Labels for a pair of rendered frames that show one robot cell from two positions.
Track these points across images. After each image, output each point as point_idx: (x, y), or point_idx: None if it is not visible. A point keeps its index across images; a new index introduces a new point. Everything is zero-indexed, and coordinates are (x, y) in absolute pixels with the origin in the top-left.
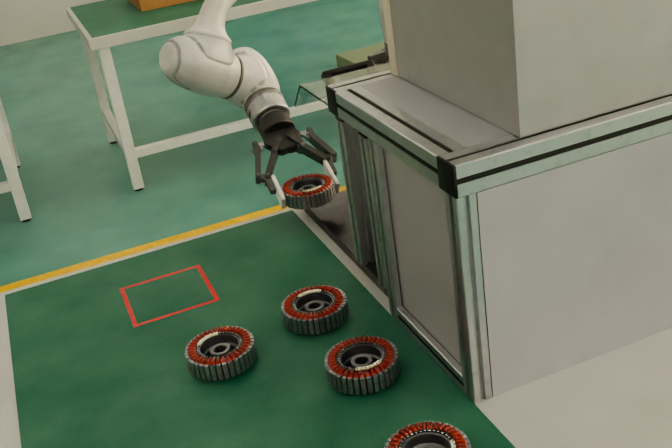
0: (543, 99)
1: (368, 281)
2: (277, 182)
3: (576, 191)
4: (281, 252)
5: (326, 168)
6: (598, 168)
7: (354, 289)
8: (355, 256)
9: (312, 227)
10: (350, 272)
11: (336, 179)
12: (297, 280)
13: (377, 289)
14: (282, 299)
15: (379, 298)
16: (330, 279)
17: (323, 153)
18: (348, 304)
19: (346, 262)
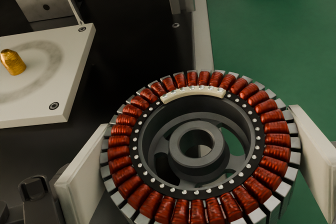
0: None
1: (196, 4)
2: (313, 137)
3: None
4: (312, 104)
5: (86, 172)
6: None
7: None
8: (192, 19)
9: (218, 181)
10: (209, 20)
11: (98, 130)
12: (291, 23)
13: None
14: None
15: None
16: (241, 14)
17: (28, 217)
18: None
19: (204, 43)
